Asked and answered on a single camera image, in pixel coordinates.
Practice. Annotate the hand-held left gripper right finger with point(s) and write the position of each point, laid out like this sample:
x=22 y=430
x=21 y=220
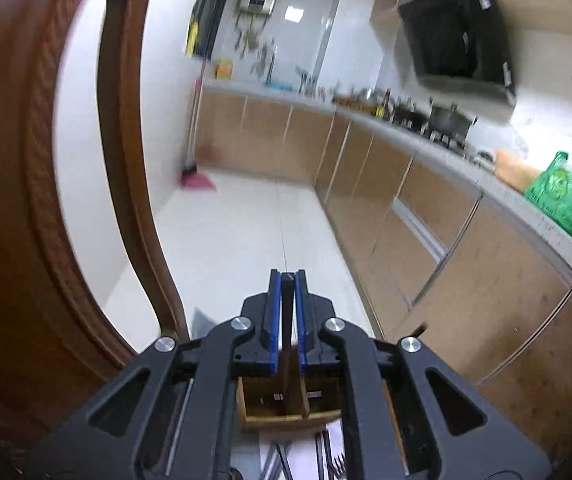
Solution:
x=300 y=320

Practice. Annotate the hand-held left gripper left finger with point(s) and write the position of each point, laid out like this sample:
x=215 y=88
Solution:
x=276 y=320

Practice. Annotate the wooden utensil holder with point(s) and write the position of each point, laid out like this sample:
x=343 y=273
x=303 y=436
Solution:
x=276 y=422

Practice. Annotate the black chopstick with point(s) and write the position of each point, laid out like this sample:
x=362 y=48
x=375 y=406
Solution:
x=318 y=455
x=324 y=455
x=267 y=462
x=285 y=462

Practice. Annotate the dark metal fork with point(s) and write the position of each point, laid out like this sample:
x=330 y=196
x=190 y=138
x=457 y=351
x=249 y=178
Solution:
x=337 y=466

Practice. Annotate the pink broom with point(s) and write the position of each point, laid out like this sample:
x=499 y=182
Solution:
x=197 y=177

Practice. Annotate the wooden kitchen base cabinets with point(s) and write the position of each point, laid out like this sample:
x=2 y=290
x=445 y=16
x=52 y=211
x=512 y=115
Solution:
x=466 y=285

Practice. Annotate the gas stove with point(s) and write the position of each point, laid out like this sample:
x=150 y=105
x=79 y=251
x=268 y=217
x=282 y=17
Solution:
x=443 y=142

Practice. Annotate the black wok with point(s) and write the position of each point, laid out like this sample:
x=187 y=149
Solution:
x=408 y=117

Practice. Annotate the dark sauce bottle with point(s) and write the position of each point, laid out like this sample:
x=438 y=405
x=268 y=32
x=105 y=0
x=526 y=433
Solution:
x=384 y=104

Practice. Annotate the blue dish tray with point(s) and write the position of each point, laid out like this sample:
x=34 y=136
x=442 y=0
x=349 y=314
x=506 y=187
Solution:
x=278 y=85

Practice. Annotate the metal sink faucet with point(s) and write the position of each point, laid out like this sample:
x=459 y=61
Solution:
x=305 y=80

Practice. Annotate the grey kitchen countertop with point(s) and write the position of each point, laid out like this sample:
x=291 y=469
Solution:
x=511 y=199

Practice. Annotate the small white bowl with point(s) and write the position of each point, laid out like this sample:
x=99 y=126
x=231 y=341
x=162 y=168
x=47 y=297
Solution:
x=484 y=155

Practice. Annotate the black cooking pot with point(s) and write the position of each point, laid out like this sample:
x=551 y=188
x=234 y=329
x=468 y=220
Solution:
x=448 y=120

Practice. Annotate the yellow box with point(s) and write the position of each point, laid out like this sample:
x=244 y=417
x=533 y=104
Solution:
x=224 y=69

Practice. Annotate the wooden cutting board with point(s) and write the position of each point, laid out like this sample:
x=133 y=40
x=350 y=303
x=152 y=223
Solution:
x=516 y=170

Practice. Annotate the hanging kitchen tools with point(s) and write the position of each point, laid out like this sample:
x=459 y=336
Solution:
x=258 y=47

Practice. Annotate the green plastic bag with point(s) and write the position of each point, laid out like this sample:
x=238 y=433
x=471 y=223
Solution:
x=556 y=195

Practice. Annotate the carved wooden chair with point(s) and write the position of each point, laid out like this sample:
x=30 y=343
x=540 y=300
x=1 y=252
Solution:
x=6 y=210

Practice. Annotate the yellow bag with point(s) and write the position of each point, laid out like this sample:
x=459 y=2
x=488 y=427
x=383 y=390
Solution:
x=192 y=39

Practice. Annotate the dark kitchen window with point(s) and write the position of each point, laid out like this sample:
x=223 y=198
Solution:
x=213 y=10

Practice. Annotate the black range hood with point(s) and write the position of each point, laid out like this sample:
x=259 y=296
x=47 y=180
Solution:
x=451 y=35

